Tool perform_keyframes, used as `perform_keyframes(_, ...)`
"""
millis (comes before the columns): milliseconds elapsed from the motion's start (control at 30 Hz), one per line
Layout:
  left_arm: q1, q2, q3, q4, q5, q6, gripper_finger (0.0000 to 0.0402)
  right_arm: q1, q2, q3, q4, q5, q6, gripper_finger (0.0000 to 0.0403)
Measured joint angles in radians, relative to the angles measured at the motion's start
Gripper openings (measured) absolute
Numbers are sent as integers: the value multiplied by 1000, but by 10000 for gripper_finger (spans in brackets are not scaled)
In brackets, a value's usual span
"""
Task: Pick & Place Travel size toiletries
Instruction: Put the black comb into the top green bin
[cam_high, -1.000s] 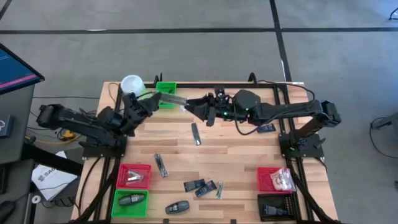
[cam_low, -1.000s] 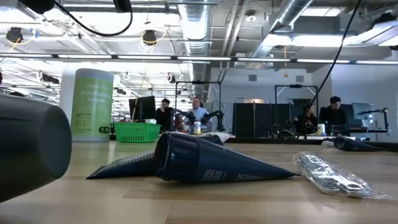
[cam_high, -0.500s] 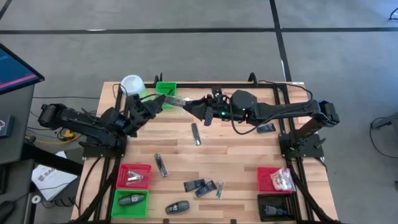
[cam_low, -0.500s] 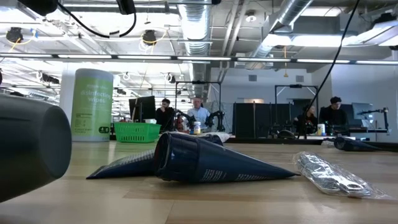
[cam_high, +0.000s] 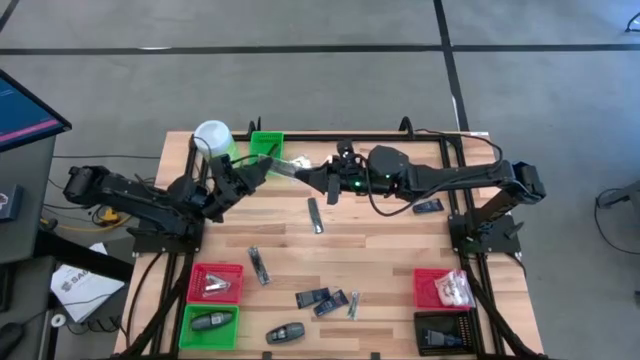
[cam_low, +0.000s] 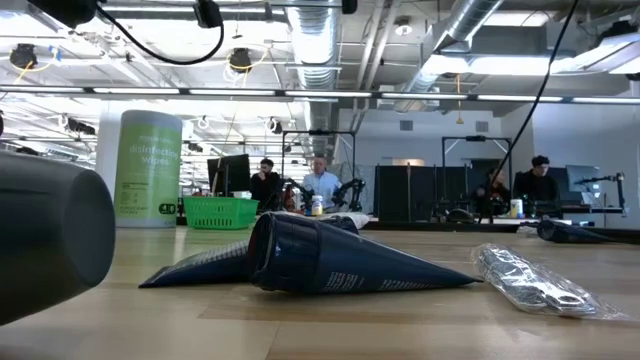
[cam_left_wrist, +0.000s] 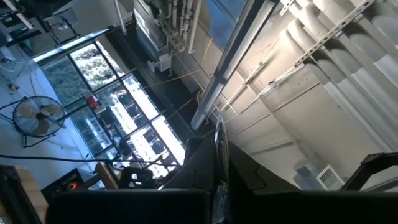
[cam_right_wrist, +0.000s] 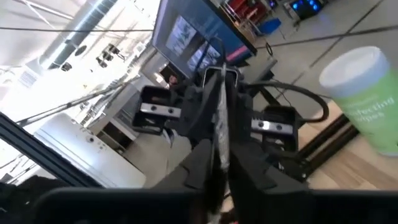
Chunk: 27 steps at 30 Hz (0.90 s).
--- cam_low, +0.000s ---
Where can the black overhead camera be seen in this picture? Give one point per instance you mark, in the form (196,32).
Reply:
(207,14)

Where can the white bottle with yellow label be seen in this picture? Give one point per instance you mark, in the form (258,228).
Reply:
(317,206)

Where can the black pack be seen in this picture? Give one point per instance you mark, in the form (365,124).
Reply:
(565,232)

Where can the black ceiling fixture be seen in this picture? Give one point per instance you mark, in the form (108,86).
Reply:
(22,55)
(240,60)

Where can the person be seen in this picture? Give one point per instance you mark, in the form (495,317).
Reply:
(322,182)
(492,192)
(537,185)
(264,185)

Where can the black packs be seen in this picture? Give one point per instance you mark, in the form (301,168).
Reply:
(325,260)

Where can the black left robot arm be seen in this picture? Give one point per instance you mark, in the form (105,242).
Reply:
(60,10)

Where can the black aluminium table frame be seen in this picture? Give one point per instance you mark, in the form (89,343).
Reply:
(450,227)

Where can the navy blue toiletry tube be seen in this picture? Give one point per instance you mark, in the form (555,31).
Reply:
(200,265)

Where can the grey computer monitor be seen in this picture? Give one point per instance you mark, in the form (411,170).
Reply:
(582,177)

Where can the silver ventilation duct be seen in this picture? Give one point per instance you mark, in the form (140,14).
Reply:
(460,20)
(315,50)

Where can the narrow green plastic basket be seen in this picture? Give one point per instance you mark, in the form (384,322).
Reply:
(220,212)

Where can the black computer monitor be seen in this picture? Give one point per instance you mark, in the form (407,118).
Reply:
(230,172)

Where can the background black robot arm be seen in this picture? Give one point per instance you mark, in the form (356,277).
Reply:
(350,192)
(295,192)
(600,180)

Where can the long clear packet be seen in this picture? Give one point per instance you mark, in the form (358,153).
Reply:
(530,282)

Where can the long LED light bar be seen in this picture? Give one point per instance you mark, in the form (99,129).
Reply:
(320,93)

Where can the green disinfecting wipes canister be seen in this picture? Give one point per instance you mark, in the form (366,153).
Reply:
(149,175)

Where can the white pillar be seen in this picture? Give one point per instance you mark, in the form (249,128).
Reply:
(107,150)

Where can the background black rig frame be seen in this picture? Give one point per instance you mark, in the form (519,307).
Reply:
(320,132)
(475,138)

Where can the black partition panel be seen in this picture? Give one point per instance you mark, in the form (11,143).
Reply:
(400,192)

